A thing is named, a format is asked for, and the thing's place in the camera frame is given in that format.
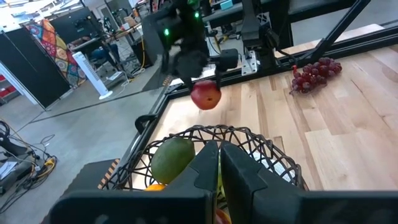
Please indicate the orange mango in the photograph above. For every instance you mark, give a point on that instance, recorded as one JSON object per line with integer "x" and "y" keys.
{"x": 155, "y": 187}

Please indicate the white round mat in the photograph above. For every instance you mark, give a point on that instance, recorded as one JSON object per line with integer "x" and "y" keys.
{"x": 273, "y": 165}

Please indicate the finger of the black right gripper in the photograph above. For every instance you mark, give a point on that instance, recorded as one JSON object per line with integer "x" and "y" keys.
{"x": 228, "y": 59}
{"x": 189, "y": 83}

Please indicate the red grape bunch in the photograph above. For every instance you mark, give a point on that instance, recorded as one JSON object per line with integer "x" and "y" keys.
{"x": 314, "y": 73}

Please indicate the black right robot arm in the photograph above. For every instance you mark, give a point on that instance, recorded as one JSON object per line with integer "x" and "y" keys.
{"x": 180, "y": 21}

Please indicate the white tower fan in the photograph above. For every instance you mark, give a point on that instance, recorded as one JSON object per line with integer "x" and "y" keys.
{"x": 91, "y": 74}

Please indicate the green pear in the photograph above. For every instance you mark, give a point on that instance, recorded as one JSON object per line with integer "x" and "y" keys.
{"x": 172, "y": 160}

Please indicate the white paper sheet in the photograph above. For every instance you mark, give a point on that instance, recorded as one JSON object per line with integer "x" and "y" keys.
{"x": 7, "y": 169}

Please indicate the black partition panel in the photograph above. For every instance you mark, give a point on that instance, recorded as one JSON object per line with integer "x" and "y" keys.
{"x": 31, "y": 71}

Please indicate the black aluminium frame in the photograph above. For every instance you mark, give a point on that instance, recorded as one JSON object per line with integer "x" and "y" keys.
{"x": 280, "y": 66}

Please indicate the red storage crates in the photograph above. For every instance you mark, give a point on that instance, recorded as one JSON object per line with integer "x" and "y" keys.
{"x": 5, "y": 88}

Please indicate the black hazard-striped floor mat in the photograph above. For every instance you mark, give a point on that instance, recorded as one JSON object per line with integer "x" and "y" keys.
{"x": 90, "y": 175}

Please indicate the colourful patterned tapestry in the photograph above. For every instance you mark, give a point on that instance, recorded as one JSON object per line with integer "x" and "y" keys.
{"x": 59, "y": 53}

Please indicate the red apple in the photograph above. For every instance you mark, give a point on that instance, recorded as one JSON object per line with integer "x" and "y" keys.
{"x": 223, "y": 217}

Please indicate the silver arm base bracket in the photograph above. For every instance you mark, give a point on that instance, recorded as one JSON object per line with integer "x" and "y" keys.
{"x": 249, "y": 62}

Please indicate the black frame clamp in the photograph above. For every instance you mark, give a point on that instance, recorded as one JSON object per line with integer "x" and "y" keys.
{"x": 144, "y": 121}

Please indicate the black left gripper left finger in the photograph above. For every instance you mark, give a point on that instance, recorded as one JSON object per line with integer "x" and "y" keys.
{"x": 174, "y": 202}

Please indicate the red pomegranate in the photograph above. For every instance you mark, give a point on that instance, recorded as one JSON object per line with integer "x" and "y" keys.
{"x": 206, "y": 95}

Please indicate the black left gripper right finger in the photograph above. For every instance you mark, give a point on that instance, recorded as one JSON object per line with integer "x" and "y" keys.
{"x": 280, "y": 205}

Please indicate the yellow plug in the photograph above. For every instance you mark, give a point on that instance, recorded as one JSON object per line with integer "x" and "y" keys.
{"x": 49, "y": 163}

